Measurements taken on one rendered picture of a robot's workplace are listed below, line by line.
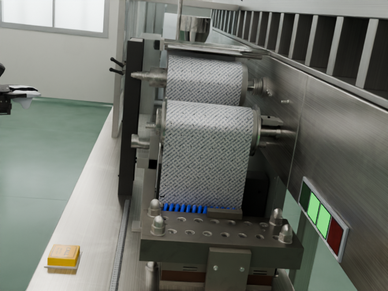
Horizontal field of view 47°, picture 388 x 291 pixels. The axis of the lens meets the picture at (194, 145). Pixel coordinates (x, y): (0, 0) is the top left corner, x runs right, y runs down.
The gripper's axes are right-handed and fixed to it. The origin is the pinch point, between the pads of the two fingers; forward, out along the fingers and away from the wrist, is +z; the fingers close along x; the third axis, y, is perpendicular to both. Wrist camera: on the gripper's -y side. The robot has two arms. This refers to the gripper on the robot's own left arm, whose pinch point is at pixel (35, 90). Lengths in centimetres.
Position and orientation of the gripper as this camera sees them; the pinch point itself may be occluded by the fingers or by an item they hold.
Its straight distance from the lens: 161.2
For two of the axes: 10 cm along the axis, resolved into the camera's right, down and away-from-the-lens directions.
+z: 8.3, -0.7, 5.5
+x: 5.3, 4.3, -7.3
